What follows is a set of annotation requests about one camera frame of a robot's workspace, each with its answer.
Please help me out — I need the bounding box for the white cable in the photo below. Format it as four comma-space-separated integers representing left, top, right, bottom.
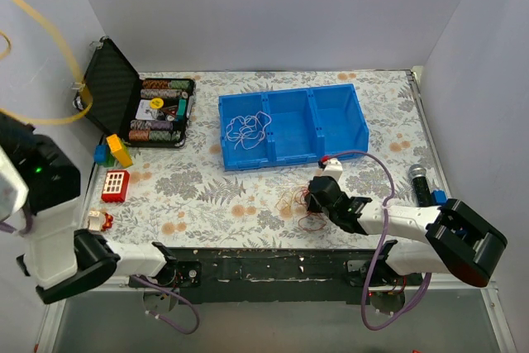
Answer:
225, 111, 273, 151

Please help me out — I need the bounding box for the blue three-compartment plastic bin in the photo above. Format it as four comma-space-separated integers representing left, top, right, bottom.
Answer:
218, 83, 369, 171

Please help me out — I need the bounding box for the small red white toy figure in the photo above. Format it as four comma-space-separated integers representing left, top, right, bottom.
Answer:
86, 210, 113, 232

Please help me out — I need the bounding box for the aluminium rail frame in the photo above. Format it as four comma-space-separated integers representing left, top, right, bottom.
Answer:
36, 277, 516, 352

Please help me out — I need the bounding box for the black poker chip case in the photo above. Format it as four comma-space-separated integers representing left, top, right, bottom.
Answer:
84, 36, 196, 149

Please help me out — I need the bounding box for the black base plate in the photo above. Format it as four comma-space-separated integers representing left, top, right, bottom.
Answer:
127, 247, 425, 305

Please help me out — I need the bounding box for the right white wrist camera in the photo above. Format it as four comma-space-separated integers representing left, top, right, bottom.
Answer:
318, 156, 343, 182

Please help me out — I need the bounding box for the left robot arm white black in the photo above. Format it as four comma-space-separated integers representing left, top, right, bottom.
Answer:
1, 114, 177, 304

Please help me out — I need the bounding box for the black microphone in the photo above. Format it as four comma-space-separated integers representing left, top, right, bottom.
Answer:
408, 164, 435, 208

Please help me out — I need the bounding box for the yellow toy brick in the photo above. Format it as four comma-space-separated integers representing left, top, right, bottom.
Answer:
106, 134, 133, 168

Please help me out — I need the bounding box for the red white window brick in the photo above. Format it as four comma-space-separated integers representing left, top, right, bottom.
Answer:
101, 170, 130, 203

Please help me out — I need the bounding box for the floral patterned table mat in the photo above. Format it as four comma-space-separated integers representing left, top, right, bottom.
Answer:
84, 70, 446, 249

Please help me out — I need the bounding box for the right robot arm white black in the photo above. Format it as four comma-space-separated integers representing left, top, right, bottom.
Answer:
305, 176, 508, 288

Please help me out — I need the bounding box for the yellow cable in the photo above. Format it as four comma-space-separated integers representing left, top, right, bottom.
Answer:
0, 0, 94, 126

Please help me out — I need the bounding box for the blue toy brick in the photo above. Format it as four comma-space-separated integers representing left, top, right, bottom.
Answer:
93, 145, 109, 165

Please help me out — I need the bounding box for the small blue toy block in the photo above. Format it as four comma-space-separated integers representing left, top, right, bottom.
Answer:
431, 190, 447, 206

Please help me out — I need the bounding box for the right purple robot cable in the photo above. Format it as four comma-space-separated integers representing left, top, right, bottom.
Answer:
330, 150, 433, 332

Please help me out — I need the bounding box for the green toy brick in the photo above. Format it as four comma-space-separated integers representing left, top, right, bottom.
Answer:
102, 155, 116, 168

